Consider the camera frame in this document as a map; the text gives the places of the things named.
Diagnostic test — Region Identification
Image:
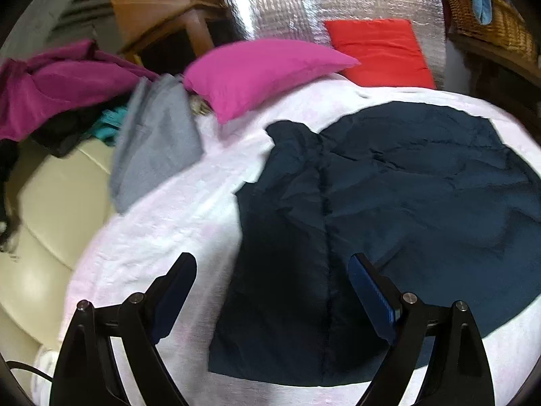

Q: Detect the navy blue zip jacket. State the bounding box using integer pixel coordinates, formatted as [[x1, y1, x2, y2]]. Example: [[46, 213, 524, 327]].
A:
[[208, 102, 540, 387]]

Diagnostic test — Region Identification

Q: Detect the white embossed bed blanket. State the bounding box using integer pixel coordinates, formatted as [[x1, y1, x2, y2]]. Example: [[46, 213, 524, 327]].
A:
[[31, 73, 541, 406]]

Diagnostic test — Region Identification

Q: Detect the cream leather chair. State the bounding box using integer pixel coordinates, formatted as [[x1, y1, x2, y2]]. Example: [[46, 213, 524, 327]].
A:
[[1, 139, 115, 363]]

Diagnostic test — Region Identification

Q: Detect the black garment on chair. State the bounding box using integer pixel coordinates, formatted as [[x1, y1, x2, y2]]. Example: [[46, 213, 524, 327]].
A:
[[1, 94, 128, 248]]

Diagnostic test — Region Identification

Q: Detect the teal garment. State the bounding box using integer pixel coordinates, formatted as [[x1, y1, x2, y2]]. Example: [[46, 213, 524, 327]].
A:
[[86, 106, 127, 147]]

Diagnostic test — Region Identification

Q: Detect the grey garment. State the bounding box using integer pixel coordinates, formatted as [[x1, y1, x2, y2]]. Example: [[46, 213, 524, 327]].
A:
[[109, 74, 204, 213]]

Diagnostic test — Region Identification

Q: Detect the purple fleece garment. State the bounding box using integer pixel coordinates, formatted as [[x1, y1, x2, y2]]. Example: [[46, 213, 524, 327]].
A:
[[1, 40, 158, 141]]

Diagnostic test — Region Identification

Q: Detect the wooden side table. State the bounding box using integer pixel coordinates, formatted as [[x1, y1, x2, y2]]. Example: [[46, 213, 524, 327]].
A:
[[444, 34, 540, 134]]

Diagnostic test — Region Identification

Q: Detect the red cushion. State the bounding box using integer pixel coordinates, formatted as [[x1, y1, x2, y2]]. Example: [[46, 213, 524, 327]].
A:
[[325, 18, 436, 89]]

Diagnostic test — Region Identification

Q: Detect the magenta pillow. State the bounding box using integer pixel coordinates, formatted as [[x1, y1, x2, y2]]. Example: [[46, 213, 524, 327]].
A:
[[183, 39, 358, 124]]

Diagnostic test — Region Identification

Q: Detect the wicker basket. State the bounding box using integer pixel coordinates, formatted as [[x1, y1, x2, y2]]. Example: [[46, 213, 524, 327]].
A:
[[441, 0, 538, 63]]

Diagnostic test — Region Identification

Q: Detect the silver foil insulation panel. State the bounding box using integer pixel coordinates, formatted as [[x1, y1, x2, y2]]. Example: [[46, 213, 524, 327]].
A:
[[224, 0, 446, 87]]

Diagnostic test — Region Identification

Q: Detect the black cable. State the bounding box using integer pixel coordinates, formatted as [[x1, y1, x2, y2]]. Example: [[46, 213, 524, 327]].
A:
[[5, 359, 54, 383]]

